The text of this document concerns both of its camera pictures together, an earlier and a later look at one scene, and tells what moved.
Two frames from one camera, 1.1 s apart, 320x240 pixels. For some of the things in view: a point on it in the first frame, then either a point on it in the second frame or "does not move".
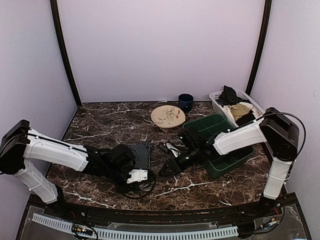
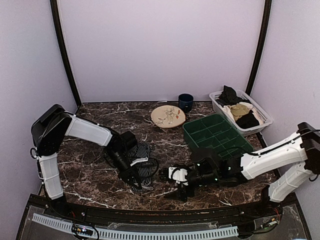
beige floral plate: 167,116 does not move
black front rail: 39,206 does not move
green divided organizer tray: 229,159 does not move
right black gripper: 173,165 to 181,193
